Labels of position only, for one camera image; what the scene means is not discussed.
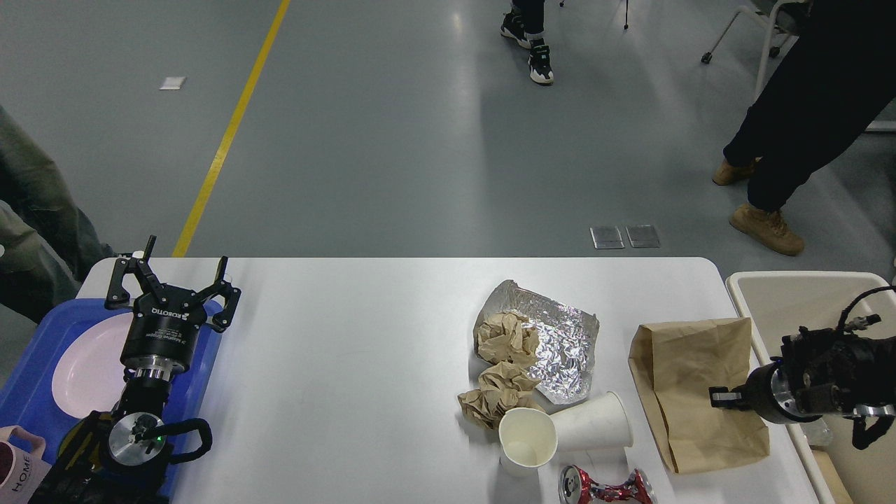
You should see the clear plastic bottle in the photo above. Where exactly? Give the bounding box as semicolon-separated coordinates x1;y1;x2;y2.
799;419;833;449

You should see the white frame chair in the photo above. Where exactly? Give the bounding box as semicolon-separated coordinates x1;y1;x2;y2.
701;1;813;99

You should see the crushed red soda can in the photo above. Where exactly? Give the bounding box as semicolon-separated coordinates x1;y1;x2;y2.
558;465;658;503

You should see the person in tan boots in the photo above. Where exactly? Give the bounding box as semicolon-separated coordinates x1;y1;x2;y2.
713;1;895;256

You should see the right metal floor socket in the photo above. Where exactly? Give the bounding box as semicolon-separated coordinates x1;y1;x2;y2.
625;225;662;249

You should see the brown paper bag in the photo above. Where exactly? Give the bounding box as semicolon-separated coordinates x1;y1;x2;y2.
629;318;770;475

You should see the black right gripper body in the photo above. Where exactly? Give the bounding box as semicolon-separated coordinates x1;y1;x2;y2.
742;361;806;424

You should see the pink ribbed mug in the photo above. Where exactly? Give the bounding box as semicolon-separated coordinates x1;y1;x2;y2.
1;426;50;503

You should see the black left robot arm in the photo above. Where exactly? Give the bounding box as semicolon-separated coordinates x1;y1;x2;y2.
31;236;242;503

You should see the person in black-white sneakers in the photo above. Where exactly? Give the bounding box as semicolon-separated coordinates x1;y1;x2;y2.
500;1;554;86

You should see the white metal bar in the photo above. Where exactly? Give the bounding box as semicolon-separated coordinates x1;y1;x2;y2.
864;119;896;134

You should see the lying white paper cup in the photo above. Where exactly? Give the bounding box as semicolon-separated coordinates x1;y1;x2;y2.
548;391;634;451

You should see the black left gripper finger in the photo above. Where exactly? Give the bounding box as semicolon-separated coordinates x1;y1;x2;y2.
104;236;169;316
192;256;242;334

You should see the metal floor socket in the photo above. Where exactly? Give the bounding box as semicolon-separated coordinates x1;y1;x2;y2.
589;225;625;250
625;225;662;249

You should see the crumpled aluminium foil sheet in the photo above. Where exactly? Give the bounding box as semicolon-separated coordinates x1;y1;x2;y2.
476;279;601;405

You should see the upright white paper cup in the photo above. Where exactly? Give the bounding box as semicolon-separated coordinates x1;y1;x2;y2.
498;407;558;477

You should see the pink plate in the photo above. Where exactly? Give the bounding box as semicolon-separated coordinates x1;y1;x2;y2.
51;313;132;419

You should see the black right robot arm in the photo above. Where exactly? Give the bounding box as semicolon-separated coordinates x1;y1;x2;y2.
708;285;895;450

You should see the brown paper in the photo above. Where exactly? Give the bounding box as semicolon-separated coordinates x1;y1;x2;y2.
475;311;540;368
457;363;543;430

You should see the person in green trousers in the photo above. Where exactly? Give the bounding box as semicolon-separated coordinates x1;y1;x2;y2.
1;109;114;323

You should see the beige plastic bin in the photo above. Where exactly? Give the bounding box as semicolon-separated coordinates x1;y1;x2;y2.
726;271;895;503

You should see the left metal floor socket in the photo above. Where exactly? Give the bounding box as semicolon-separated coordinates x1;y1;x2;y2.
589;225;625;250

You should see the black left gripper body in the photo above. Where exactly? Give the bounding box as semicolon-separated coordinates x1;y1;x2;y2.
120;301;206;375

